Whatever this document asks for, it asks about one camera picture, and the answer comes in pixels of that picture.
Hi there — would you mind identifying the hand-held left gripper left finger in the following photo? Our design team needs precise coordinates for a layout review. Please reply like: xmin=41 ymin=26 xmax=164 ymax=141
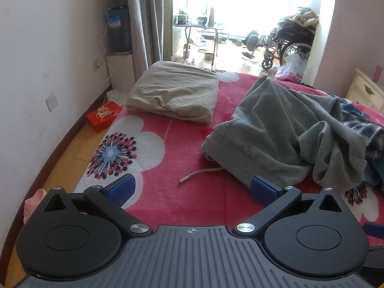
xmin=42 ymin=173 xmax=152 ymax=237

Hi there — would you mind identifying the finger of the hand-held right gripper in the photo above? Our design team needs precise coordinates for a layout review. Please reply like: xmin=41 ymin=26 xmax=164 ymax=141
xmin=362 ymin=222 xmax=384 ymax=239

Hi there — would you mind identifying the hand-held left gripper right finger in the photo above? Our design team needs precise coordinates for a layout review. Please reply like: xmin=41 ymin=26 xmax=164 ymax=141
xmin=232 ymin=175 xmax=344 ymax=237

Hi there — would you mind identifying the grey hoodie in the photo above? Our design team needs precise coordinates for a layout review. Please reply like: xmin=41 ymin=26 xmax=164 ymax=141
xmin=179 ymin=76 xmax=374 ymax=193

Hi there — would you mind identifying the blue cloth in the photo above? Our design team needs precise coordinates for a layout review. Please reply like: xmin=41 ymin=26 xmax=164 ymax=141
xmin=363 ymin=156 xmax=384 ymax=193

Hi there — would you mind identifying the red box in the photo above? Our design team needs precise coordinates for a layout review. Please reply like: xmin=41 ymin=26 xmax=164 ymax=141
xmin=86 ymin=102 xmax=123 ymax=132

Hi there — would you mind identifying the red floral blanket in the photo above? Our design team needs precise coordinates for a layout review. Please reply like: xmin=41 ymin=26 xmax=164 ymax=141
xmin=73 ymin=71 xmax=384 ymax=246

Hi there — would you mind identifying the pink slipper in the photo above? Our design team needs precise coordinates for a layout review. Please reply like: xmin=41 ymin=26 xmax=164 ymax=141
xmin=23 ymin=189 xmax=47 ymax=225

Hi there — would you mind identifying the beige folded cloth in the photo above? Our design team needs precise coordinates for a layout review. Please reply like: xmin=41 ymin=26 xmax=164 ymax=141
xmin=125 ymin=60 xmax=219 ymax=123

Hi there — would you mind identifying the plastic bag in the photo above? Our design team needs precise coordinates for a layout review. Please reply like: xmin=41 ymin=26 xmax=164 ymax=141
xmin=275 ymin=54 xmax=308 ymax=81

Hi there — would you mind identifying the cream nightstand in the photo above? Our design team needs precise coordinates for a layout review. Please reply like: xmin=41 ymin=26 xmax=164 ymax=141
xmin=346 ymin=67 xmax=384 ymax=112

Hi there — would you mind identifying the wheelchair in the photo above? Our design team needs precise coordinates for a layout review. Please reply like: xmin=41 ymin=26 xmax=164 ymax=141
xmin=242 ymin=21 xmax=318 ymax=70

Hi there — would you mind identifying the blue water dispenser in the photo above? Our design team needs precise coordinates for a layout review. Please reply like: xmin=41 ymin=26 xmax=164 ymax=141
xmin=107 ymin=5 xmax=132 ymax=53

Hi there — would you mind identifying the folding table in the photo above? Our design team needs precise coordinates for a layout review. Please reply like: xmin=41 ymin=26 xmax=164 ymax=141
xmin=184 ymin=24 xmax=231 ymax=66

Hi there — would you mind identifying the grey curtain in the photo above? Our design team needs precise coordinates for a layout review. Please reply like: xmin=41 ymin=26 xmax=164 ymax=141
xmin=124 ymin=0 xmax=174 ymax=75

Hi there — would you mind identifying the tan jacket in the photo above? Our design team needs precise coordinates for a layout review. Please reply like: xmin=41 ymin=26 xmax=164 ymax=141
xmin=277 ymin=9 xmax=319 ymax=35

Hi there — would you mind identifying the wall switch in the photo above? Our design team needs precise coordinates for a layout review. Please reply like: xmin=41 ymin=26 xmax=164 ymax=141
xmin=46 ymin=92 xmax=59 ymax=111

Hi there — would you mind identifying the white power cable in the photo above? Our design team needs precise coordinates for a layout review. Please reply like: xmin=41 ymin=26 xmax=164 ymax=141
xmin=100 ymin=18 xmax=115 ymax=82

